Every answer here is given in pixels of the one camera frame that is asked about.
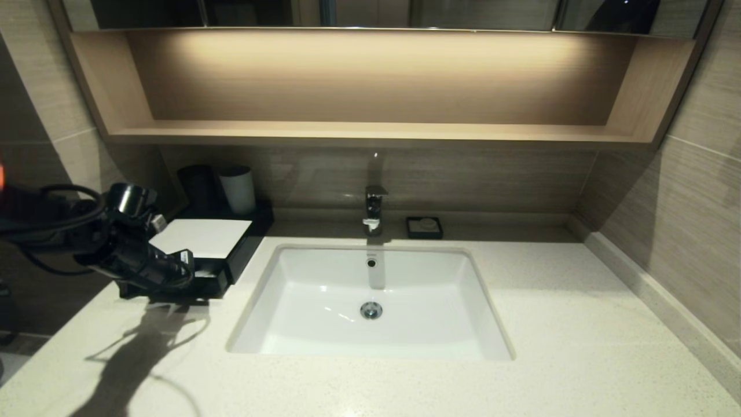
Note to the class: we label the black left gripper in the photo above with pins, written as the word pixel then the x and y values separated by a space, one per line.
pixel 145 263

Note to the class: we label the black drawer of amenity box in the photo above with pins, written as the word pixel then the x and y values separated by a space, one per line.
pixel 211 284

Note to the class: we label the black amenity box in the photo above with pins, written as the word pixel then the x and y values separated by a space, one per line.
pixel 255 242

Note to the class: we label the white card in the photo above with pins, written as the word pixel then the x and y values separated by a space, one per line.
pixel 202 237

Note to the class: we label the black cup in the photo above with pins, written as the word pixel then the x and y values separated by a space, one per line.
pixel 198 186

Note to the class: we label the white cup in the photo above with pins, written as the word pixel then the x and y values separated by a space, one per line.
pixel 238 190

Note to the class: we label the white ceramic sink basin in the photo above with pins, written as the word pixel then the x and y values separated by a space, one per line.
pixel 324 324

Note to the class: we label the chrome drain stopper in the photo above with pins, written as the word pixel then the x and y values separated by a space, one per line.
pixel 371 310

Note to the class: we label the chrome faucet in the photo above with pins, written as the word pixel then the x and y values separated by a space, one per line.
pixel 374 210

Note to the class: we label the black soap dish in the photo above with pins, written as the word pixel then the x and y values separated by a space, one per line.
pixel 412 231

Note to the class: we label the round beige soap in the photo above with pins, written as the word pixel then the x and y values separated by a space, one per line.
pixel 428 223

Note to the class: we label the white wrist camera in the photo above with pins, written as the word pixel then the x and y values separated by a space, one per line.
pixel 158 222

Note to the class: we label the light wooden wall shelf niche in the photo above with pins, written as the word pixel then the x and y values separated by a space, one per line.
pixel 370 81

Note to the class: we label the mirrored wall cabinet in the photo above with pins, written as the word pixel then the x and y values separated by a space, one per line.
pixel 474 14

